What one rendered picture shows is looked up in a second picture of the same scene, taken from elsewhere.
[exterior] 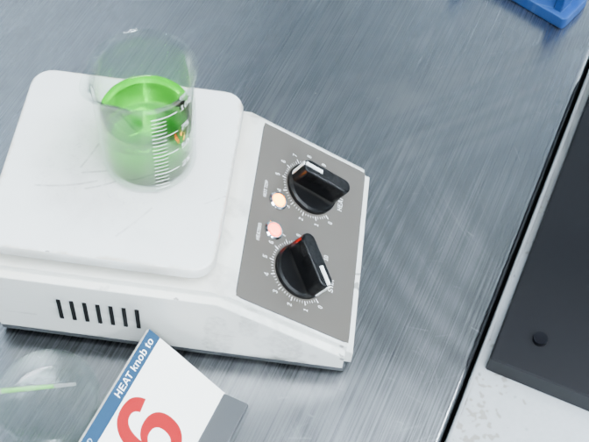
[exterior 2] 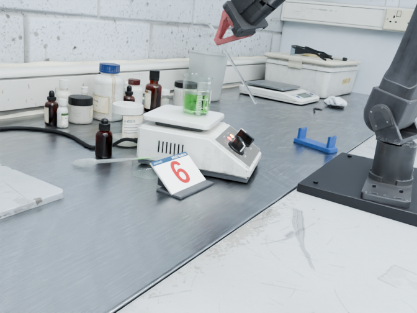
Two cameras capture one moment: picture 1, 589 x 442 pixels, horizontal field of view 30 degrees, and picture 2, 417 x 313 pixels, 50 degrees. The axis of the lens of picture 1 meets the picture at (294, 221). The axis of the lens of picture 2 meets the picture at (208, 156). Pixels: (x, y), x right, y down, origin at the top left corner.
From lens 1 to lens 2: 0.53 m
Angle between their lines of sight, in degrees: 40
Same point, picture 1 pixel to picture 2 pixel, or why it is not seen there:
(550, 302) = (319, 178)
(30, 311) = (149, 148)
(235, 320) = (213, 148)
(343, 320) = (248, 163)
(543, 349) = (316, 184)
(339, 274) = (248, 156)
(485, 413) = (295, 197)
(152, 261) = (191, 122)
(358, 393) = (251, 188)
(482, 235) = (298, 174)
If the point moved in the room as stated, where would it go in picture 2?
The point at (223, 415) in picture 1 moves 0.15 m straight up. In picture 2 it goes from (204, 182) to (215, 89)
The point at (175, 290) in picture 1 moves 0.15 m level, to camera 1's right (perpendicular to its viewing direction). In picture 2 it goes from (196, 136) to (287, 150)
